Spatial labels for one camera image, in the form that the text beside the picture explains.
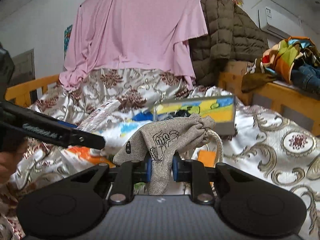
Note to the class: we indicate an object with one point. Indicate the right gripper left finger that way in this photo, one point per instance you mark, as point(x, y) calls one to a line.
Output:
point(77, 204)

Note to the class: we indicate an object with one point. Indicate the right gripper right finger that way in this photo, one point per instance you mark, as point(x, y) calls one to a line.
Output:
point(246, 203)

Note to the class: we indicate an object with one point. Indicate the white patterned packet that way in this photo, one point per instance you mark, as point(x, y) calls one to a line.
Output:
point(99, 116)

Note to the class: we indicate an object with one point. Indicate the beige linen drawstring pouch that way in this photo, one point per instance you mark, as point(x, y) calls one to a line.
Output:
point(162, 139)

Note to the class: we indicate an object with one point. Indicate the white towel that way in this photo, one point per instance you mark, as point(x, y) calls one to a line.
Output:
point(125, 129)

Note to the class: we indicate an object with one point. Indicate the white and orange carton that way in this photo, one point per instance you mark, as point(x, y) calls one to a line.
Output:
point(77, 159)

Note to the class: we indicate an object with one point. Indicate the orange rectangular soap block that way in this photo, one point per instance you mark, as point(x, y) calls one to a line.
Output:
point(207, 158)

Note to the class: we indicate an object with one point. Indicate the floral satin bedspread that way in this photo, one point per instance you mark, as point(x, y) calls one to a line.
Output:
point(266, 145)

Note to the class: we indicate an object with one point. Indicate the grey box with colourful lining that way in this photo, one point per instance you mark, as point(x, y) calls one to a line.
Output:
point(220, 108)

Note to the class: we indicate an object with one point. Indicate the cardboard box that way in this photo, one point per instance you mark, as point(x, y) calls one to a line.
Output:
point(239, 68)

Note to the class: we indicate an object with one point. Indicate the blue denim jeans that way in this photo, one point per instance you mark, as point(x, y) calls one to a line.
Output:
point(306, 78)

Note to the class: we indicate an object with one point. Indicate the colourful patchwork cloth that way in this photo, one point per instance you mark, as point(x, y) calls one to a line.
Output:
point(277, 62)

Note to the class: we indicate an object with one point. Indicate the pink hanging sheet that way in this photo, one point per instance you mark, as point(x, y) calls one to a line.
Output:
point(126, 34)

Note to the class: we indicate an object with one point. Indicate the brown quilted jacket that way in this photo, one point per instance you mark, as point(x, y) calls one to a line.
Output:
point(232, 35)

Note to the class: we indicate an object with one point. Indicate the wooden bed frame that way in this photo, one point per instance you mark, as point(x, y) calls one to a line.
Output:
point(137, 90)

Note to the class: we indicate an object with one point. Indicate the white wall air conditioner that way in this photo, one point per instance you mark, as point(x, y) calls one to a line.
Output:
point(277, 24)

